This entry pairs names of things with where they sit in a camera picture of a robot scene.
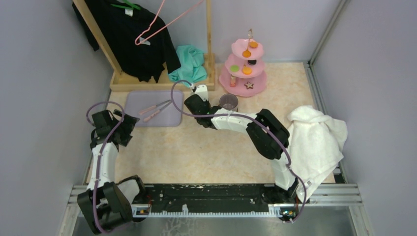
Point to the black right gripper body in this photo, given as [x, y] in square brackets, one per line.
[205, 102]

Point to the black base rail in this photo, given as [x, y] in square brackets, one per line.
[213, 198]

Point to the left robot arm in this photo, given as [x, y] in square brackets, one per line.
[106, 204]

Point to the teal cloth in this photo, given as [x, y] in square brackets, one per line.
[191, 65]

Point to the wooden clothes rack frame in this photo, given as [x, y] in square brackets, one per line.
[122, 81]

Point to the black sandwich cookie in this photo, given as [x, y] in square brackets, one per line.
[252, 62]

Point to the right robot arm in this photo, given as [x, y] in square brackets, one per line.
[267, 133]

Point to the red striped cake piece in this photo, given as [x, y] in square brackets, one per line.
[232, 81]

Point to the pink food tongs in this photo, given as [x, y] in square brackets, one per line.
[154, 110]

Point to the white towel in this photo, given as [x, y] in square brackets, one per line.
[315, 146]

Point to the orange swirl cookie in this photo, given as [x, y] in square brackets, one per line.
[253, 44]

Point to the orange waffle round cookie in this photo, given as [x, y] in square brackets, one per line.
[246, 70]

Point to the green round cookie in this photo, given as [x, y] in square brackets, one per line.
[234, 68]

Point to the purple mug black handle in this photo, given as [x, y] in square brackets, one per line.
[229, 102]

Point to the black t-shirt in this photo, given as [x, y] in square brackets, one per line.
[139, 40]

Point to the lavender serving tray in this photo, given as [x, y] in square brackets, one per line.
[169, 117]

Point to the star-shaped iced cookie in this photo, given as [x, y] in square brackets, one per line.
[249, 85]

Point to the small orange round cookie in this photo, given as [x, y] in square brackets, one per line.
[246, 54]

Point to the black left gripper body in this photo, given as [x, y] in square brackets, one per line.
[125, 129]

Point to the pink three-tier cake stand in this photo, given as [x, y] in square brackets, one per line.
[258, 76]

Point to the green clothes hanger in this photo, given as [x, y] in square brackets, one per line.
[126, 5]

